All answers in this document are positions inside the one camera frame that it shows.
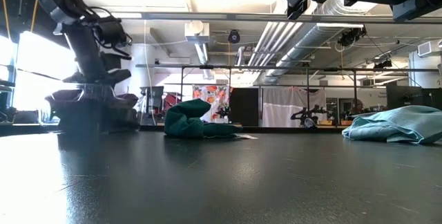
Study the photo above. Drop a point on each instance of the black metal rack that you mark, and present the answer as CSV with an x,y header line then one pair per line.
x,y
276,67

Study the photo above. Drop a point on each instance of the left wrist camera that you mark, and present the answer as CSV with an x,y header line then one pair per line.
x,y
110,32

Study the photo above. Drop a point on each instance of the dark room monitor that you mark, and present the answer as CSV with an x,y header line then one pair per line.
x,y
400,96

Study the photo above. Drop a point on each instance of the red chair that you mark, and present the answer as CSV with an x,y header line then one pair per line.
x,y
172,103

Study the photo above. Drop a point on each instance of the clear plastic basket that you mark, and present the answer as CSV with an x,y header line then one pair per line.
x,y
139,117

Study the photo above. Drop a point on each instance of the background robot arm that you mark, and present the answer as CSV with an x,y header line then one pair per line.
x,y
307,113

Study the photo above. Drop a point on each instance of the black round ceiling camera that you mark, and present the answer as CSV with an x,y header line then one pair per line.
x,y
234,36

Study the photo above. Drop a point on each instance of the bright window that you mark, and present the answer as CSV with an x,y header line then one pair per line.
x,y
38,65

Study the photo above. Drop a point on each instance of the black track light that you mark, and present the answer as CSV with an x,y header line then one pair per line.
x,y
350,36
381,64

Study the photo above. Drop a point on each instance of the white ceiling box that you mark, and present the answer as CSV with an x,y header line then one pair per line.
x,y
197,32

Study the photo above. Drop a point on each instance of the black room panel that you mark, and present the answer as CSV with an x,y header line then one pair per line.
x,y
243,106

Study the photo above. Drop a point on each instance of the floral poster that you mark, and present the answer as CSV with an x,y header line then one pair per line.
x,y
214,96

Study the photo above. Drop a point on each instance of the silver ventilation duct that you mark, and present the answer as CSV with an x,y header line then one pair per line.
x,y
331,34

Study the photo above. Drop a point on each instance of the dark green towel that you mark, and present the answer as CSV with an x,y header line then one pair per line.
x,y
186,120

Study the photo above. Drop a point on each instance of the light blue towel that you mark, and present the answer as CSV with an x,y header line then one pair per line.
x,y
397,123

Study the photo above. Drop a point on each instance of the white wall vent unit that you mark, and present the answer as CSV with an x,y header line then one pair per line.
x,y
428,48

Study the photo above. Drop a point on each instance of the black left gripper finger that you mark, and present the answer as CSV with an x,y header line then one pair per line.
x,y
117,78
77,79

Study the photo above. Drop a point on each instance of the white ceiling pipes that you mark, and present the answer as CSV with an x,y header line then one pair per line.
x,y
276,40

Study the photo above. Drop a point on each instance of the white curtain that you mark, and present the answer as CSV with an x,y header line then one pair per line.
x,y
279,106

